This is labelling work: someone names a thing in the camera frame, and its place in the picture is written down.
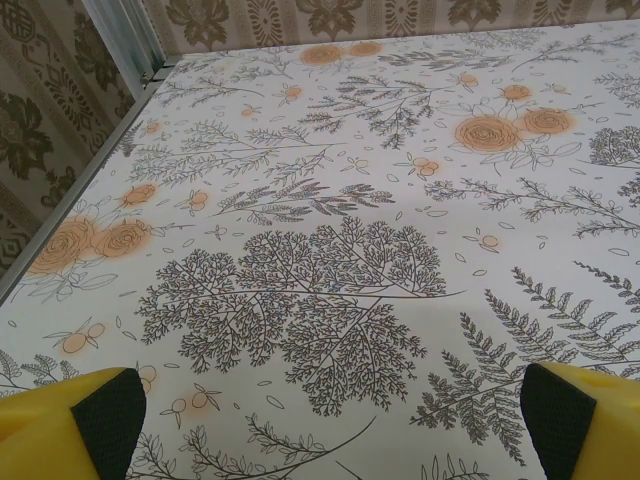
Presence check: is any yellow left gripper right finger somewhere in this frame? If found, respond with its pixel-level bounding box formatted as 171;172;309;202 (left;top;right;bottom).
519;362;640;480

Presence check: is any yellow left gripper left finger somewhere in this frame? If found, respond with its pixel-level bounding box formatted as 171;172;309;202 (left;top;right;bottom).
0;367;147;480

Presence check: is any floral patterned table cover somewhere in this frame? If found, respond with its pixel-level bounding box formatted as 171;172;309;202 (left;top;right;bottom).
0;22;640;480

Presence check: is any aluminium table side rail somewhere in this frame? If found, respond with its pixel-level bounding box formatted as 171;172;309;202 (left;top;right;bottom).
0;62;174;306

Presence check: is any aluminium frame corner post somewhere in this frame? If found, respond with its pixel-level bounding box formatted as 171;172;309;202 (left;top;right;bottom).
79;0;169;89

